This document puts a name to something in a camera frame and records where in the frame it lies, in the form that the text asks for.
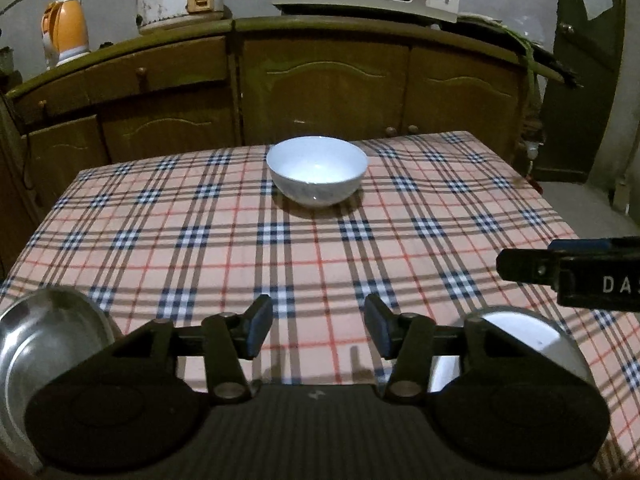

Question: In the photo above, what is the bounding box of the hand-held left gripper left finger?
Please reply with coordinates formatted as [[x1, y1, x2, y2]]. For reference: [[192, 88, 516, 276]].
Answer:
[[112, 294, 274, 405]]

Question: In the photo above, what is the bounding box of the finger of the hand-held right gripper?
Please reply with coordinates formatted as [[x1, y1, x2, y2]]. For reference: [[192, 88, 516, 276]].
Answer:
[[547, 236, 640, 258], [497, 247, 569, 291]]

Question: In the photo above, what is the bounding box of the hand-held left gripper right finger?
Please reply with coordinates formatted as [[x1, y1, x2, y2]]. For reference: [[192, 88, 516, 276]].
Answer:
[[364, 294, 531, 405]]

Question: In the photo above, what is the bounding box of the small steel bowl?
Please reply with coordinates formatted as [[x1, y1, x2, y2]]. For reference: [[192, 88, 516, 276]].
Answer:
[[462, 306, 592, 392]]

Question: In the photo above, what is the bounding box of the bluish white bowl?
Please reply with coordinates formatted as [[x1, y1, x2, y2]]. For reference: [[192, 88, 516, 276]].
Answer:
[[265, 136, 369, 208]]

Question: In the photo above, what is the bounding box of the stainless steel bowl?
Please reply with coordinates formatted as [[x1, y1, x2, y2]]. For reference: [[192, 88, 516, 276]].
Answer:
[[0, 287, 123, 476]]

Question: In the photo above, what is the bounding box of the plaid tablecloth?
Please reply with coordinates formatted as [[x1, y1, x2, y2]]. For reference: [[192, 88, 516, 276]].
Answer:
[[0, 130, 640, 480]]

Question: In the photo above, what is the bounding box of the green door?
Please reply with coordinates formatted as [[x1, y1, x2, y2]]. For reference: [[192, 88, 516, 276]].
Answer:
[[537, 0, 640, 184]]

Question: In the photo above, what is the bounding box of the wooden kitchen cabinet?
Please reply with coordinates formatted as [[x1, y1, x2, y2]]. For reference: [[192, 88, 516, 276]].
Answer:
[[0, 14, 556, 281]]

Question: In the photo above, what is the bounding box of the orange electric kettle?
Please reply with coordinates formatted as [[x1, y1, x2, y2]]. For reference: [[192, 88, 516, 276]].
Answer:
[[41, 0, 92, 70]]

